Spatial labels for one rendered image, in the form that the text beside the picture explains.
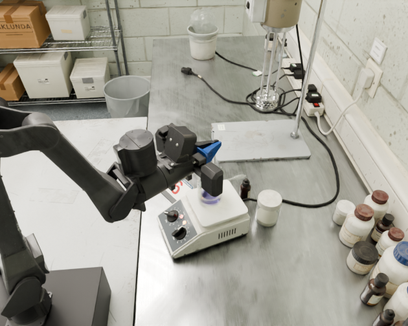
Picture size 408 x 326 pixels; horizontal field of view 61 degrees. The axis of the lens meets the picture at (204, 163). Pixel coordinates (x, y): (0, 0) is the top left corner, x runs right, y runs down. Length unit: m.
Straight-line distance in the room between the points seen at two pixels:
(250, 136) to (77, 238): 0.62
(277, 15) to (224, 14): 2.20
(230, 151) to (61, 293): 0.64
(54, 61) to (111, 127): 1.70
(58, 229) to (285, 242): 0.57
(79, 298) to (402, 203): 0.75
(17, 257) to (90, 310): 0.17
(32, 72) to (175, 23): 1.18
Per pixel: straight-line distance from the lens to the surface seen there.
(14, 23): 2.86
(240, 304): 0.80
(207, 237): 0.82
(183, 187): 0.96
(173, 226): 0.85
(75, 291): 0.74
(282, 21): 0.93
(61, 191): 1.06
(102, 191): 0.59
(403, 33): 1.05
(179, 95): 1.40
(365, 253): 0.87
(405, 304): 0.80
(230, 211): 0.83
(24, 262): 0.62
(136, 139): 0.59
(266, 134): 1.18
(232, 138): 1.16
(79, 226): 0.96
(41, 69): 2.97
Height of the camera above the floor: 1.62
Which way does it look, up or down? 42 degrees down
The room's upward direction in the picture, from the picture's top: straight up
